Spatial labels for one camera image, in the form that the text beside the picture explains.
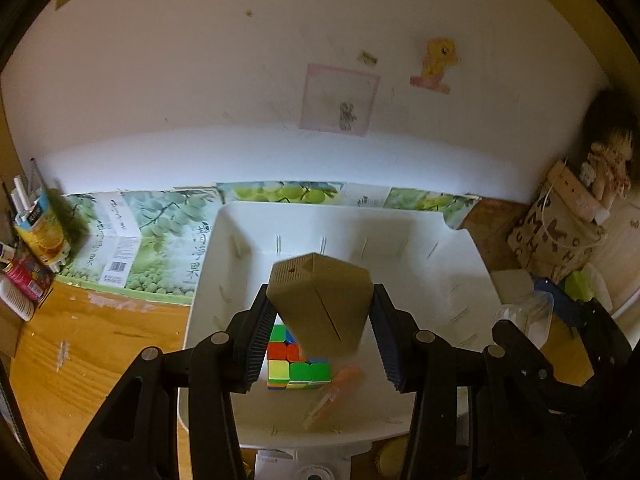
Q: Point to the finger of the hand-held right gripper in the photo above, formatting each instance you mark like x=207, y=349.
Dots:
x=510, y=332
x=607, y=340

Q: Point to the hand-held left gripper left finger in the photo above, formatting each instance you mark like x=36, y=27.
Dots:
x=257, y=335

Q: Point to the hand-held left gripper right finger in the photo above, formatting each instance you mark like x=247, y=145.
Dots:
x=387, y=350

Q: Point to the clear plastic container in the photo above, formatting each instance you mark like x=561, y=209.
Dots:
x=530, y=320

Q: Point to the beige angular plastic block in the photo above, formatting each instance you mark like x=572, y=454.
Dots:
x=320, y=300

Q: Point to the white plastic bin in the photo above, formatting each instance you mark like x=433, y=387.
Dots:
x=400, y=240

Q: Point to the white toy camera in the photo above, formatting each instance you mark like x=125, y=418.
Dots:
x=280, y=467

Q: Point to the orange pen with clear cap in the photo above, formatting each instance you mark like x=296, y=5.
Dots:
x=345, y=380

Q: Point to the multicoloured puzzle cube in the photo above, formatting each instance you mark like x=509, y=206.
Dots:
x=300, y=372

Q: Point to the green plastic item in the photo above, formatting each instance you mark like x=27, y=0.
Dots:
x=580, y=284

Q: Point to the yellow round object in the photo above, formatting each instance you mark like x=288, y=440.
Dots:
x=390, y=457

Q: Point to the brown lettered paper bag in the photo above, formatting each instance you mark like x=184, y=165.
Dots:
x=550, y=230

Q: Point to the grape print cardboard box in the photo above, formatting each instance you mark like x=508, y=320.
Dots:
x=150, y=240

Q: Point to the grape print cardboard strip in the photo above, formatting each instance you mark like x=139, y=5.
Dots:
x=280, y=192

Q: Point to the brown haired doll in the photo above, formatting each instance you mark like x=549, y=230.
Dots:
x=607, y=160

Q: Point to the orange print juice carton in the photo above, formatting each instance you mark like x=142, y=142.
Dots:
x=45, y=240

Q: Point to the pink box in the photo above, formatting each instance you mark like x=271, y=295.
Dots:
x=27, y=280

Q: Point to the white plastic bottle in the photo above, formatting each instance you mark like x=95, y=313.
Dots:
x=15, y=300

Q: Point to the pink framed wall sticker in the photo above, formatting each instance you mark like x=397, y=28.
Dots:
x=345, y=112

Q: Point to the yellow pony wall sticker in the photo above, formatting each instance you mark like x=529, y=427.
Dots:
x=435, y=60

